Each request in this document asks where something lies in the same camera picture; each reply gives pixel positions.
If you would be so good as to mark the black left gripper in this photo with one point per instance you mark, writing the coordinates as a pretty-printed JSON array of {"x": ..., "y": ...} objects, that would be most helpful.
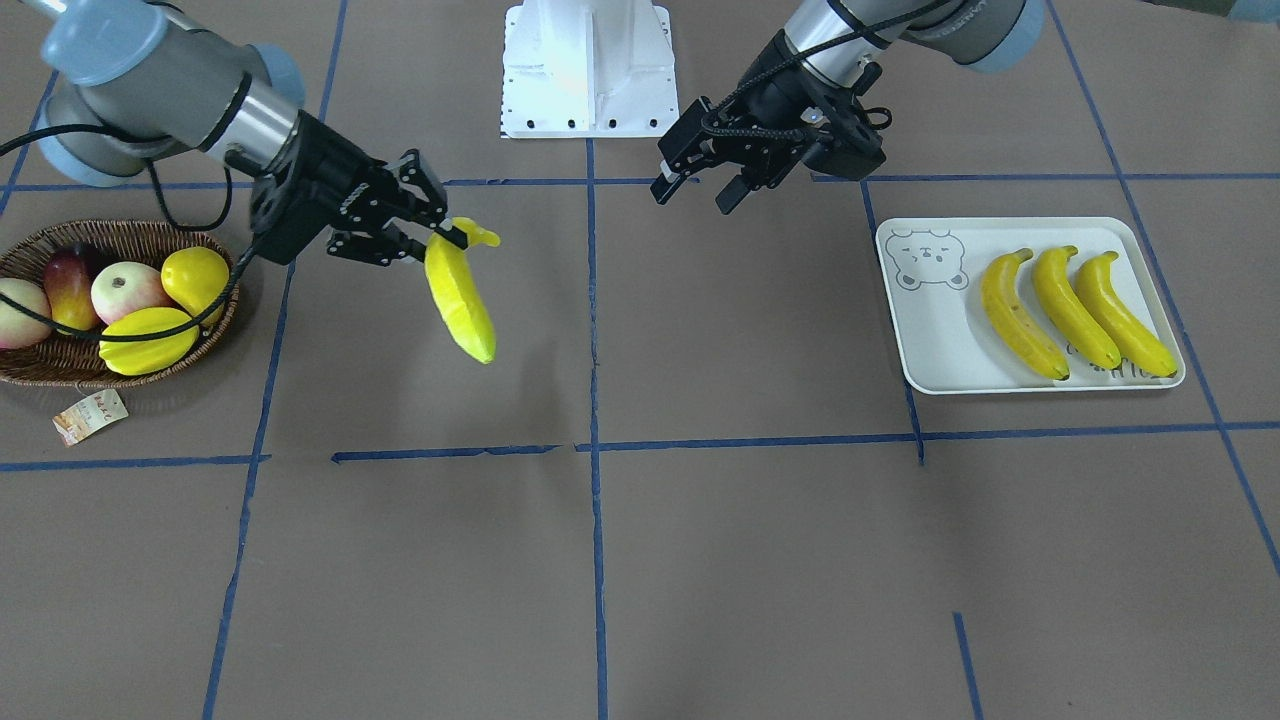
[{"x": 778, "y": 97}]

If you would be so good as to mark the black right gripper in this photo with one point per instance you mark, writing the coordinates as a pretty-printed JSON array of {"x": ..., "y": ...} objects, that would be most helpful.
[{"x": 322, "y": 165}]

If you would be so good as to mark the yellow banana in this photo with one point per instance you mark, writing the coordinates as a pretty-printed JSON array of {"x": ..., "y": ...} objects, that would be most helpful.
[
  {"x": 1136, "y": 342},
  {"x": 1021, "y": 333},
  {"x": 454, "y": 290},
  {"x": 1067, "y": 312}
]

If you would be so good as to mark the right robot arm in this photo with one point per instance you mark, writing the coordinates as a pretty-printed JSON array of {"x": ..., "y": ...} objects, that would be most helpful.
[{"x": 149, "y": 83}]

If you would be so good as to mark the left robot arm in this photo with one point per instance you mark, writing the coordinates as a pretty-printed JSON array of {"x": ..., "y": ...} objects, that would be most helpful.
[{"x": 833, "y": 36}]

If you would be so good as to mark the brown wicker basket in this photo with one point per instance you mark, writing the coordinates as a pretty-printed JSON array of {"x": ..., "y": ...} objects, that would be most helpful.
[{"x": 71, "y": 358}]

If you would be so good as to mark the yellow pear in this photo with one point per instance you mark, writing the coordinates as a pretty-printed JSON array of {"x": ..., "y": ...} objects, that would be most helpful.
[{"x": 194, "y": 277}]

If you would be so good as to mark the white bear serving tray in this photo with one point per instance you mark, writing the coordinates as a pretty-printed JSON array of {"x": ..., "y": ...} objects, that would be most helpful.
[{"x": 931, "y": 271}]

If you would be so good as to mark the small printed card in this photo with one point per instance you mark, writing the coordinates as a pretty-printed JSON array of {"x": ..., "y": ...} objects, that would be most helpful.
[{"x": 89, "y": 415}]

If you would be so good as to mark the pink white apple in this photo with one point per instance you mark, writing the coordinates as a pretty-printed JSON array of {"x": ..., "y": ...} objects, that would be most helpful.
[{"x": 18, "y": 312}]

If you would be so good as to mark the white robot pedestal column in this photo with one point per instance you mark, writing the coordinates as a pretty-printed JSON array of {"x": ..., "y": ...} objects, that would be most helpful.
[{"x": 588, "y": 69}]

